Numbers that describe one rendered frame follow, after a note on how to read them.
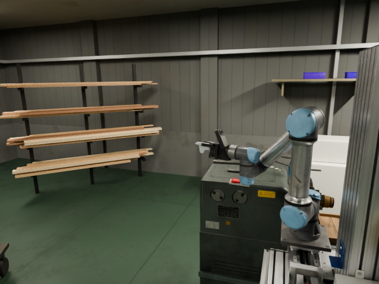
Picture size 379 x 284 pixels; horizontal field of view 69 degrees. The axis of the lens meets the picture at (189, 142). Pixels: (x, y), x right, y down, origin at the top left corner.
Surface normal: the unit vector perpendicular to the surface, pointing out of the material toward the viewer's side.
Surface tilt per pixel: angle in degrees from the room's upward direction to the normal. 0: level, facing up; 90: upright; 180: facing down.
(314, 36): 90
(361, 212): 90
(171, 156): 90
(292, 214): 98
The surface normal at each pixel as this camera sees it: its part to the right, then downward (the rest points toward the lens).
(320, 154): -0.33, 0.22
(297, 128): -0.64, 0.05
